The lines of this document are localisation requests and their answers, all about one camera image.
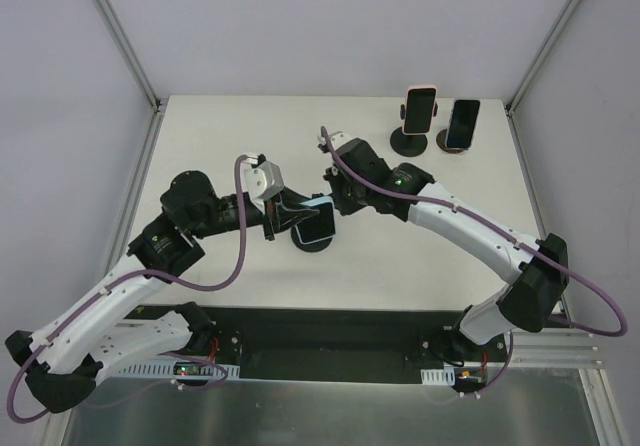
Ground phone with blue case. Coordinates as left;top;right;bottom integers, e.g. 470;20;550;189
292;195;336;243

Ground black clamp phone stand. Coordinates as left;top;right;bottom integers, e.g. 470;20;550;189
389;101;439;157

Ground brown base phone stand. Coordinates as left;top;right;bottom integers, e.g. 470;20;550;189
434;128;469;155

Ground phone with pink case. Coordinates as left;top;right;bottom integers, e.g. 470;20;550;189
402;85;437;136

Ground phone with clear case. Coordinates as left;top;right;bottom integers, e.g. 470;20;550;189
445;99;481;150

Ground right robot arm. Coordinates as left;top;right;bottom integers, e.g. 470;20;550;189
318;132;568;361

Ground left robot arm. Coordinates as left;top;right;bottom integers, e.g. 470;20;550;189
5;161;324;424

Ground left circuit board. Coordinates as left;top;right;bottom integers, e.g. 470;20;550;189
173;361;240;381

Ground circuit board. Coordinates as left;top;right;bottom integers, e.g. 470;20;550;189
173;361;240;381
420;365;488;387

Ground right circuit board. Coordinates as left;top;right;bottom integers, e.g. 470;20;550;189
420;365;488;387

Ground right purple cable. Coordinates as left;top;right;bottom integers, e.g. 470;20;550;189
319;125;629;340

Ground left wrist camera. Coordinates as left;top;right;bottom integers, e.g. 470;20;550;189
242;156;284;203

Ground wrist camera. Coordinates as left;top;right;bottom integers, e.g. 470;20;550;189
317;131;353;154
242;156;284;203

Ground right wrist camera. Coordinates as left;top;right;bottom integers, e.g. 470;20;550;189
317;131;353;154

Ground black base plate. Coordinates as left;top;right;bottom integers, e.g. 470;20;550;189
149;304;506;382

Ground left aluminium frame post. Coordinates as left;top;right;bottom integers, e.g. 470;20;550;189
92;0;162;112

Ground aluminium frame post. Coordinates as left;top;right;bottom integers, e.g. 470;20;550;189
92;0;162;112
505;0;585;117

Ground right aluminium frame post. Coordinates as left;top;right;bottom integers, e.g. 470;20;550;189
505;0;585;117

